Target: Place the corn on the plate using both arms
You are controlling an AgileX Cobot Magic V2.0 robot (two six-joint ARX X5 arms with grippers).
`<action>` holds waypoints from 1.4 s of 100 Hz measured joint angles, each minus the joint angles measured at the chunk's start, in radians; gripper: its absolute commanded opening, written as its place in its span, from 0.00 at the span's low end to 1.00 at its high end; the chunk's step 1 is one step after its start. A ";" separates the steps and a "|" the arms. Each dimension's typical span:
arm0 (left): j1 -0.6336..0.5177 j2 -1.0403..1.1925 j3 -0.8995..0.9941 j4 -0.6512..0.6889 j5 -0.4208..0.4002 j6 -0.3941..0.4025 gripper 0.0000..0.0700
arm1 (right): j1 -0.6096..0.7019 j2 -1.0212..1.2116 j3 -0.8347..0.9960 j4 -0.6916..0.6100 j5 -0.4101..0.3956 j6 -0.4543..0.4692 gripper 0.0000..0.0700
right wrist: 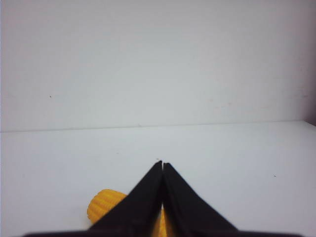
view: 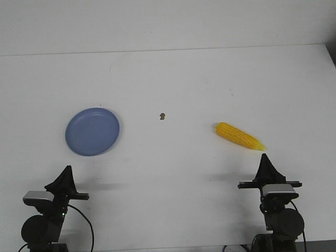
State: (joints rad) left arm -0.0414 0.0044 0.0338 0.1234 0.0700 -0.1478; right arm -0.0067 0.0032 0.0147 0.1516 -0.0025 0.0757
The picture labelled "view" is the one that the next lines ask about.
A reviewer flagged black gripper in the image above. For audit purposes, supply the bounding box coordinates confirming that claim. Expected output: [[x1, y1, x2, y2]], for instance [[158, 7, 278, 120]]
[[237, 153, 302, 210], [44, 165, 89, 210]]

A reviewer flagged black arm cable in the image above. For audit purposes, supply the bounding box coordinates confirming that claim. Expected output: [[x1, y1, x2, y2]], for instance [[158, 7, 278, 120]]
[[67, 204, 95, 252], [290, 201, 308, 252]]

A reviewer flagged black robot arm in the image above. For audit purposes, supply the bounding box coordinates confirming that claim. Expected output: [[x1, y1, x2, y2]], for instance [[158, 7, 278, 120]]
[[21, 165, 95, 251], [237, 153, 305, 251]]

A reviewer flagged yellow corn cob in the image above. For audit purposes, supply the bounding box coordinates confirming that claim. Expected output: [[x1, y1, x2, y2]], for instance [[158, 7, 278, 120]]
[[215, 122, 266, 151]]

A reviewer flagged blue round plate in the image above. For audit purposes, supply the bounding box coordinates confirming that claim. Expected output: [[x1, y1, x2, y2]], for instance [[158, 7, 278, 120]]
[[65, 108, 120, 156]]

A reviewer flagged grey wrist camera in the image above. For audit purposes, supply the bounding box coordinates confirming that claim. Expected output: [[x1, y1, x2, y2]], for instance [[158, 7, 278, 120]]
[[23, 191, 54, 207], [261, 184, 299, 201]]

